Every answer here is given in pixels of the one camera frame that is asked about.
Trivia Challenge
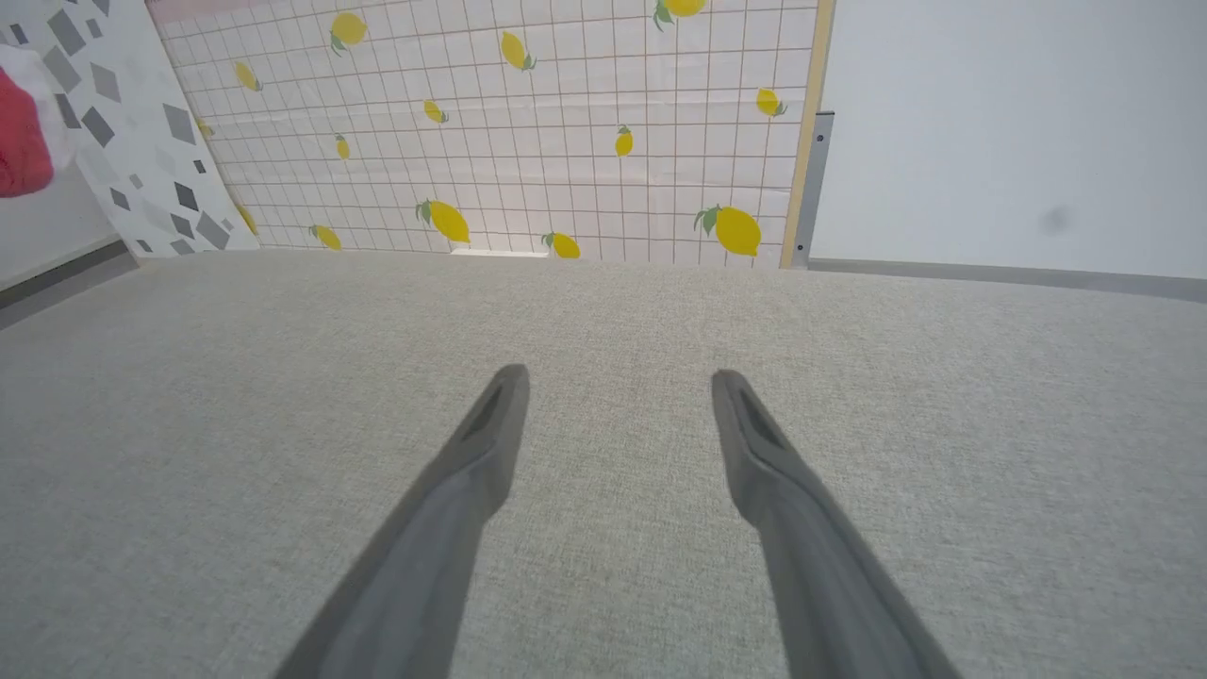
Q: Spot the grey terrazzo pattern panel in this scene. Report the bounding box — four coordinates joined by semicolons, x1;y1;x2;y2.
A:
0;0;261;258

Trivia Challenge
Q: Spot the grey fabric sofa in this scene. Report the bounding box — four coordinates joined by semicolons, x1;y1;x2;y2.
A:
0;247;1207;679

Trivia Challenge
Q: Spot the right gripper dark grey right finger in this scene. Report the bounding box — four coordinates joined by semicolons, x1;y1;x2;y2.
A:
711;369;963;679

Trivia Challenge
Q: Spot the grey metal bracket strip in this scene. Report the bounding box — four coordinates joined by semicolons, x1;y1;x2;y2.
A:
791;110;836;271

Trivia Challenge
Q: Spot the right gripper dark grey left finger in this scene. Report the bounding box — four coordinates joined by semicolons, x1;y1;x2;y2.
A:
273;364;532;679

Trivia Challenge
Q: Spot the lemon print tile panel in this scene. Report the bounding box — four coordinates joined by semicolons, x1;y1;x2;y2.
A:
146;0;836;271

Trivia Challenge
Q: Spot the grey baseboard strip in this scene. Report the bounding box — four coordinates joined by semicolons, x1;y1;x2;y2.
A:
0;240;141;332
808;257;1207;306

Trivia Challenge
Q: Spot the red and white garment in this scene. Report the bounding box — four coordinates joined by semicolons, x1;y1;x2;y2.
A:
0;42;73;200

